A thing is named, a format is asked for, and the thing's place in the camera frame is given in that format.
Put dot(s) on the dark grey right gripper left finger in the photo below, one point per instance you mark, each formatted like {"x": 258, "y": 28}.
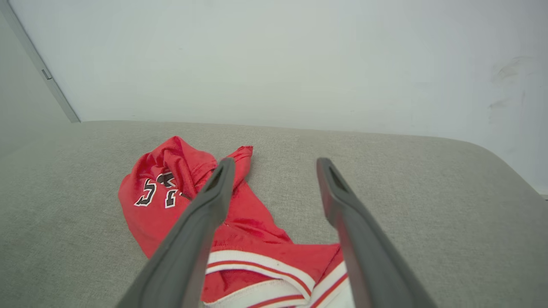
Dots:
{"x": 188, "y": 248}

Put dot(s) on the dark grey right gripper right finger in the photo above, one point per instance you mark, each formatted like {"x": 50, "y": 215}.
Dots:
{"x": 368, "y": 252}

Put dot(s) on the red and white basketball jersey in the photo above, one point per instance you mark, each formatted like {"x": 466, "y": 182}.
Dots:
{"x": 171, "y": 205}

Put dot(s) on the grey metal wall strip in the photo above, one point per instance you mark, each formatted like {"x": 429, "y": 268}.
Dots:
{"x": 40, "y": 64}

